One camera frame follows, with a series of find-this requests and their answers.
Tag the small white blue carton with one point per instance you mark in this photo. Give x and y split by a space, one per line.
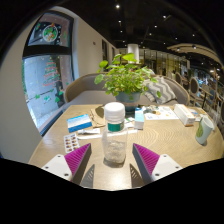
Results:
139 119

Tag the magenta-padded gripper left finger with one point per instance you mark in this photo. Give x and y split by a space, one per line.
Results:
78 158

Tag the flat blue white box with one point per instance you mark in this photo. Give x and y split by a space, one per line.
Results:
79 122

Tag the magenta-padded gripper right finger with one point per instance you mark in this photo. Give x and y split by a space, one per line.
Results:
146 158

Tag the green potted plant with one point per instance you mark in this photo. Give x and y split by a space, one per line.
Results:
125 78

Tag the ceiling spot lights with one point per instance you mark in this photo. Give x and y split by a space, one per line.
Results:
117 6

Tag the grey curved sofa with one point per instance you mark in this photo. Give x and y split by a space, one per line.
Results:
83 90

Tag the window with holiday stickers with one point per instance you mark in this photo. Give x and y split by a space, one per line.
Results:
46 76

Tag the clear white-capped water bottle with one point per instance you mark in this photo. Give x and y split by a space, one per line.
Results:
114 143

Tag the white tissue box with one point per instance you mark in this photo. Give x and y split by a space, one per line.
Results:
184 114

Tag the group of dining chairs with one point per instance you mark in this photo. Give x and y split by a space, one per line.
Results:
194 85

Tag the pill blister pack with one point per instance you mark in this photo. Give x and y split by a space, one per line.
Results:
71 142

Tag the white mug with green leaf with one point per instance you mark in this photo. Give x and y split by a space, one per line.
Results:
203 130

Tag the white tube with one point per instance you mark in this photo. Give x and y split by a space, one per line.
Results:
88 131

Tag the printed paper sheet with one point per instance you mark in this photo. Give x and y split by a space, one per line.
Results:
163 114

